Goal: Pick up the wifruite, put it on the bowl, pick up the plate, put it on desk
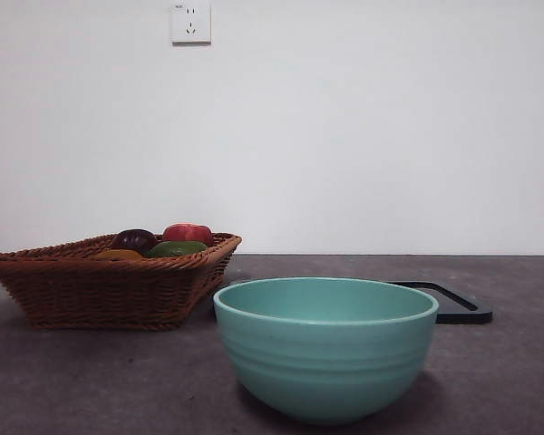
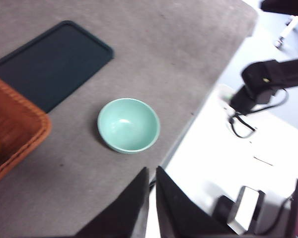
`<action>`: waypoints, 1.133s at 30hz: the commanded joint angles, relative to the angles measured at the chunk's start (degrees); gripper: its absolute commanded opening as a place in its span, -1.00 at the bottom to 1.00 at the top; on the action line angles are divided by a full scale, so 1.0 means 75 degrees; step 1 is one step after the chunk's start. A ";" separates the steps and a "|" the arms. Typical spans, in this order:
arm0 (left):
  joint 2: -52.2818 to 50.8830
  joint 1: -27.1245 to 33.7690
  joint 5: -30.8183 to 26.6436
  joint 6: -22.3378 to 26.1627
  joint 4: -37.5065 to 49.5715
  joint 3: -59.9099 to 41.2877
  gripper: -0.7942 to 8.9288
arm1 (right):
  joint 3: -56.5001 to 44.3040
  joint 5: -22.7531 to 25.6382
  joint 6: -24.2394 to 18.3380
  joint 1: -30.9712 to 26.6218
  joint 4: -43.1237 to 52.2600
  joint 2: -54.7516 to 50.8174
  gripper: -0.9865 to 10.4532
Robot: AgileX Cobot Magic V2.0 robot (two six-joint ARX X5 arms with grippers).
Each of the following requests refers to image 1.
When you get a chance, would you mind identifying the teal ribbed bowl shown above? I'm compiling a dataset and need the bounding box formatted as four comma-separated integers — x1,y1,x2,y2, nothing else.
212,276,440,426

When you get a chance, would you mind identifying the yellow oval fruit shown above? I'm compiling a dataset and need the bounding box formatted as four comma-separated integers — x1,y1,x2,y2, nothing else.
92,248,144,261

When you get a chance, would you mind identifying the red round fruit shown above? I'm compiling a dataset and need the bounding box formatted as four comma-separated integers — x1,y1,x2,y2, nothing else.
162,222,214,247

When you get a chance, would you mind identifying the green oval fruit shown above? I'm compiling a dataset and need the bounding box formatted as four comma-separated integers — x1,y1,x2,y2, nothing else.
145,240,209,259

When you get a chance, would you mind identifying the dark purple round fruit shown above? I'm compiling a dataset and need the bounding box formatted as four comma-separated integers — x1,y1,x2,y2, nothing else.
112,228,159,252

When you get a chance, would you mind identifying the brown wicker basket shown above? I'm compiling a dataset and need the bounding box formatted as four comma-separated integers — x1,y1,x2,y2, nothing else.
0,232,244,331

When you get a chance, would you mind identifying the dark rectangular tray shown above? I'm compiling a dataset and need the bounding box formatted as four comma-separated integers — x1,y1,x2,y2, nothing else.
226,279,494,325

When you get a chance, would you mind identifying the white wall socket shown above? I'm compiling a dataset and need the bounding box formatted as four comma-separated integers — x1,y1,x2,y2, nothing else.
170,2,212,46

